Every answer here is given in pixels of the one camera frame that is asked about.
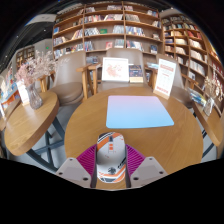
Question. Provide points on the white orange patterned computer mouse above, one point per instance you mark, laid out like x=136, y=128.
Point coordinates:
x=111, y=156

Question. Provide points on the white board with pink print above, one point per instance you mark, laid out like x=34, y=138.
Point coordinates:
x=115, y=69

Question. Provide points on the light blue book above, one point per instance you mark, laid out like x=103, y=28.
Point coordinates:
x=152, y=65

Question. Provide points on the stack of magazines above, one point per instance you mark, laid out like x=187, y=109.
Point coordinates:
x=196, y=96

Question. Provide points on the small white sign card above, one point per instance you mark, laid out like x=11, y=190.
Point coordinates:
x=22, y=93

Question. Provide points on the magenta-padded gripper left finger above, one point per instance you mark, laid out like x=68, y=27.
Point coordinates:
x=85, y=163

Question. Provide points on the glass vase with dried flowers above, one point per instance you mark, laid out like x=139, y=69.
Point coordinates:
x=34, y=98
x=208, y=106

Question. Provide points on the small distant wooden bookshelf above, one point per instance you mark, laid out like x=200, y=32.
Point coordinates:
x=25, y=55

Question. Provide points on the white sign stand red print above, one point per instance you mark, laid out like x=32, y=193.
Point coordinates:
x=165, y=78

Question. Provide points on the dark cover book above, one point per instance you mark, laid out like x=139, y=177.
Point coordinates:
x=136, y=73

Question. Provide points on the curved wooden bookshelf unit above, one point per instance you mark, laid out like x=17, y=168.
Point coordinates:
x=190, y=43

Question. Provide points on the white hanging ceiling sign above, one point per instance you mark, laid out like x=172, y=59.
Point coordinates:
x=41, y=19

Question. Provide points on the round wooden side table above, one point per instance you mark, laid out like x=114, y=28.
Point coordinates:
x=30, y=126
x=8, y=115
x=210, y=125

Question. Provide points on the beige chair with wooden arms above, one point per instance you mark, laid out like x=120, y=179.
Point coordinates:
x=68, y=76
x=123, y=53
x=179, y=81

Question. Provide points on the wide wooden bookshelf unit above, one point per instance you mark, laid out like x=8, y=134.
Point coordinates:
x=106, y=20

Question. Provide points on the blue pink gradient mouse pad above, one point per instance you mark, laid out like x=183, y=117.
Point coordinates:
x=138, y=111

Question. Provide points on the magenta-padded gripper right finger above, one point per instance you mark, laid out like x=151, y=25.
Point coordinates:
x=137, y=163

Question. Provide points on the low orange display shelf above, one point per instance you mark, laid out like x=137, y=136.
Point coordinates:
x=8, y=90

